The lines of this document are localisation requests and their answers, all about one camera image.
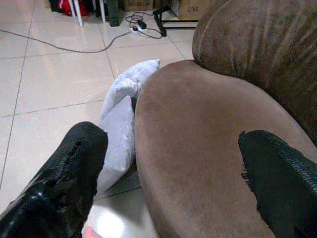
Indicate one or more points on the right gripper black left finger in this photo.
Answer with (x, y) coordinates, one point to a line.
(62, 173)

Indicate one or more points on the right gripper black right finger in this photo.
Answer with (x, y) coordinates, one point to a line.
(280, 178)

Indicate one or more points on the light grey square pillow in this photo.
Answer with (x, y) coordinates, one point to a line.
(126, 84)
(116, 148)

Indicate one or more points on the brown round velvet sofa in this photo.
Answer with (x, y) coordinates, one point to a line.
(193, 136)

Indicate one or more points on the black metal floor stand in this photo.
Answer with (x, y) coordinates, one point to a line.
(161, 24)

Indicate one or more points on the white plastic chair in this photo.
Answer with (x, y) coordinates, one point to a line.
(79, 15)

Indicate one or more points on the white power strip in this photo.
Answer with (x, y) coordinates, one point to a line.
(139, 30)

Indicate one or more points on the red bag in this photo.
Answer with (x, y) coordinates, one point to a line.
(68, 7)

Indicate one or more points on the black bag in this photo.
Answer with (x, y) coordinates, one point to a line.
(55, 5)

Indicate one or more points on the black upright box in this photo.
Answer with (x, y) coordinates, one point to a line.
(114, 13)

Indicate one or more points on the black power adapter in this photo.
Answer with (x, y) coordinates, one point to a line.
(142, 24)

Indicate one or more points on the large brown cardboard box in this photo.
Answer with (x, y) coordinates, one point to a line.
(190, 10)

